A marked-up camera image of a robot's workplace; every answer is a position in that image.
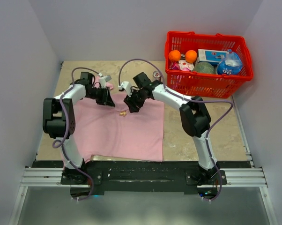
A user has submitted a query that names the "red soda can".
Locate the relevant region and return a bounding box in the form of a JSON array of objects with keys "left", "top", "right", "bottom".
[{"left": 153, "top": 71, "right": 161, "bottom": 80}]

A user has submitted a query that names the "aluminium rail frame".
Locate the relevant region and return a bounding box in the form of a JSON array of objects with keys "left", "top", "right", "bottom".
[{"left": 10, "top": 138, "right": 278, "bottom": 225}]

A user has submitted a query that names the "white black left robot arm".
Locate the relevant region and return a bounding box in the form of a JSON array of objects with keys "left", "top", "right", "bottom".
[{"left": 43, "top": 69, "right": 115, "bottom": 187}]

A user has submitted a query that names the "right orange fruit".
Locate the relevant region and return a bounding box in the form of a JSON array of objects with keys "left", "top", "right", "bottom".
[{"left": 185, "top": 50, "right": 198, "bottom": 63}]

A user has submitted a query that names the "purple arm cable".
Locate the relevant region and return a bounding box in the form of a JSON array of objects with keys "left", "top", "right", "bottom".
[
  {"left": 118, "top": 58, "right": 234, "bottom": 203},
  {"left": 52, "top": 67, "right": 104, "bottom": 201}
]

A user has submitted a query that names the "red plastic shopping basket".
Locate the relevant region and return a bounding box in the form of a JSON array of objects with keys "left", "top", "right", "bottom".
[{"left": 164, "top": 31, "right": 254, "bottom": 98}]

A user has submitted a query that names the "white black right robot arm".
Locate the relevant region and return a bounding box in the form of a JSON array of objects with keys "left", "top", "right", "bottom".
[{"left": 119, "top": 73, "right": 223, "bottom": 185}]

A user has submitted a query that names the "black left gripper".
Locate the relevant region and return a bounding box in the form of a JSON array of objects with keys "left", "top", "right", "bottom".
[{"left": 87, "top": 86, "right": 115, "bottom": 107}]

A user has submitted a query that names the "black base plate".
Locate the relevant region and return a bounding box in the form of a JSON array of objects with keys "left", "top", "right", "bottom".
[{"left": 25, "top": 161, "right": 251, "bottom": 198}]

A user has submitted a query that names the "green melon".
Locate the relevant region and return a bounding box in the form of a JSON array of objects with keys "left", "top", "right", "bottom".
[{"left": 193, "top": 61, "right": 215, "bottom": 74}]

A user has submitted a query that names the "white blue carton box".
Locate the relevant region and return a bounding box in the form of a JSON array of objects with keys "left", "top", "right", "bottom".
[{"left": 196, "top": 49, "right": 229, "bottom": 66}]

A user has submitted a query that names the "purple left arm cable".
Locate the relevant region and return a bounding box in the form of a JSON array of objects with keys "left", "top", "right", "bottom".
[{"left": 52, "top": 67, "right": 104, "bottom": 201}]

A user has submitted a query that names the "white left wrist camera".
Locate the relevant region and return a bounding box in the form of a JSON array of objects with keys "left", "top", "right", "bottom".
[{"left": 98, "top": 73, "right": 112, "bottom": 88}]

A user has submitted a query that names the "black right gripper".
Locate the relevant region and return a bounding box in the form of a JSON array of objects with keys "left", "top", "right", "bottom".
[{"left": 124, "top": 88, "right": 146, "bottom": 113}]

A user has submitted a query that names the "pink white snack packet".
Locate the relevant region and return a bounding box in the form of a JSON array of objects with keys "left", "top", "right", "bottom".
[{"left": 170, "top": 60, "right": 194, "bottom": 72}]

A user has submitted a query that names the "pink garment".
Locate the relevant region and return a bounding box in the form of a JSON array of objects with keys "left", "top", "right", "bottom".
[{"left": 74, "top": 92, "right": 164, "bottom": 162}]

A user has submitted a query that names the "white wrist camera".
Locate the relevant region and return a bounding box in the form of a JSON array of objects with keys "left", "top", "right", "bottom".
[
  {"left": 98, "top": 73, "right": 112, "bottom": 88},
  {"left": 118, "top": 81, "right": 132, "bottom": 96}
]

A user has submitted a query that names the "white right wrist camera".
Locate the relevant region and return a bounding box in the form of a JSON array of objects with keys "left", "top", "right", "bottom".
[{"left": 118, "top": 81, "right": 132, "bottom": 96}]

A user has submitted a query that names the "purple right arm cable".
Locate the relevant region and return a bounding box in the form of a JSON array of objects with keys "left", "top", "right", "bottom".
[{"left": 118, "top": 58, "right": 234, "bottom": 203}]

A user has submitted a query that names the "blue plastic bag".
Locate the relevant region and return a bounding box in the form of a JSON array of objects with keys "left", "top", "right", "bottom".
[{"left": 215, "top": 50, "right": 243, "bottom": 75}]

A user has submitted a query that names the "orange fruit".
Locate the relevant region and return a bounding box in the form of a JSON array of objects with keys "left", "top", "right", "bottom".
[
  {"left": 168, "top": 50, "right": 181, "bottom": 62},
  {"left": 185, "top": 50, "right": 198, "bottom": 63}
]

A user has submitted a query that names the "left orange fruit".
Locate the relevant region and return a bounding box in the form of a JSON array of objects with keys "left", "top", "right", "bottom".
[{"left": 168, "top": 50, "right": 181, "bottom": 62}]

